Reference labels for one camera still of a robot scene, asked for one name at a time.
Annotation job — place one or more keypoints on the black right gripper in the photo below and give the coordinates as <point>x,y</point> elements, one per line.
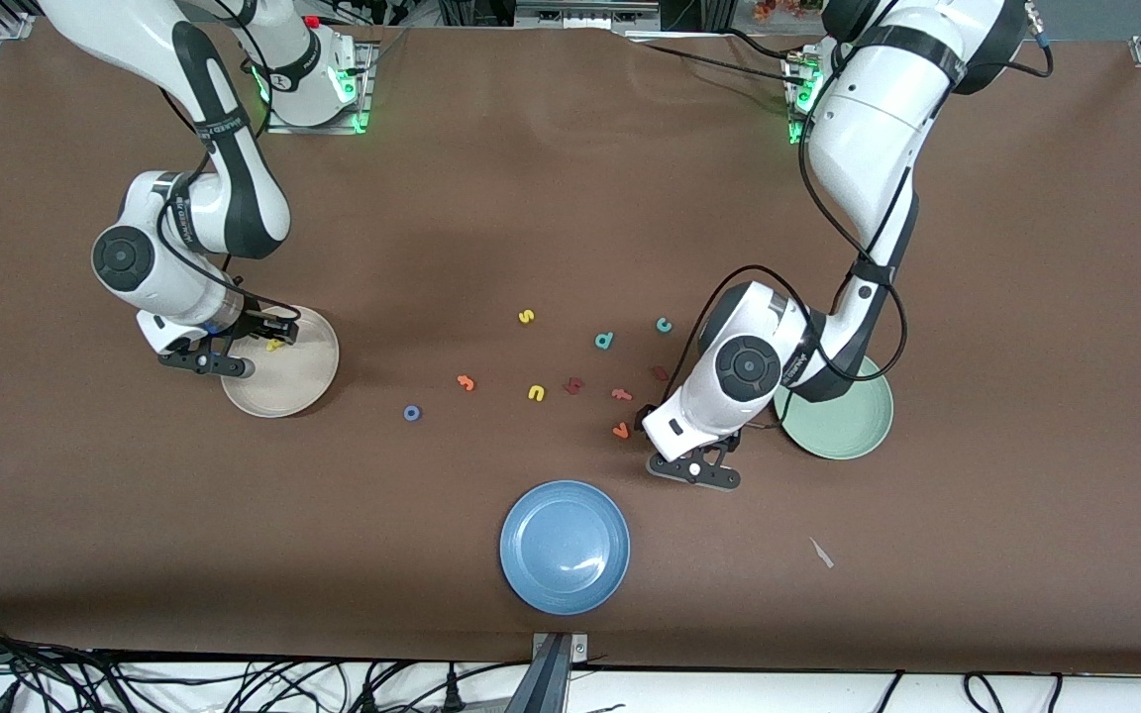
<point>256,324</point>

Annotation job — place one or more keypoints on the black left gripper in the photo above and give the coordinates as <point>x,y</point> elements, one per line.
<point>641,416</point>

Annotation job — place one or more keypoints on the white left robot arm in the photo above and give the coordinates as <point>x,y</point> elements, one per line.
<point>868,129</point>

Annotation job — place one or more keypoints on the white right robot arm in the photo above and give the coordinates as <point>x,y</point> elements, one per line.
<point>164,287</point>

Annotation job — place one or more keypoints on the beige brown plate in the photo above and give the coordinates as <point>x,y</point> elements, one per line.
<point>298,381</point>

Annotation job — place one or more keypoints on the red letter k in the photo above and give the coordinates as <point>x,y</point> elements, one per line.
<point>572,386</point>

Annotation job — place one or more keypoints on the teal letter d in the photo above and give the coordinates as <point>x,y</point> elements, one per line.
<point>603,342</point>

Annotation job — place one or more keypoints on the blue plate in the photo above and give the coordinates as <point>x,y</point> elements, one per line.
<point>564,548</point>

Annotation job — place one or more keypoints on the light green plate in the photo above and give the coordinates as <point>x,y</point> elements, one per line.
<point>848,426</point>

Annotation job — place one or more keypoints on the white tape scrap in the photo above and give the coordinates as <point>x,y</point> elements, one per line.
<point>821,553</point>

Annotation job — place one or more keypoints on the brown table cover sheet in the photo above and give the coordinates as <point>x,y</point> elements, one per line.
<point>570,198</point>

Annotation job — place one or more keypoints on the grey power strip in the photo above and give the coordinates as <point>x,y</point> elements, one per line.
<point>585,18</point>

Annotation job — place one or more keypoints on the orange decoration pieces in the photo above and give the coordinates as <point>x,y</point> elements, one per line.
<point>788,8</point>

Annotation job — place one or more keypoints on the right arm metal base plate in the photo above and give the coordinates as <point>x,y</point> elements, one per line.
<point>283,128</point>

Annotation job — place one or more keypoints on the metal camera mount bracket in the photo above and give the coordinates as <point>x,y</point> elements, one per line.
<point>551,683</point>

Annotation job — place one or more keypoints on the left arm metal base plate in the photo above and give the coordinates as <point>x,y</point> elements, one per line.
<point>796,99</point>

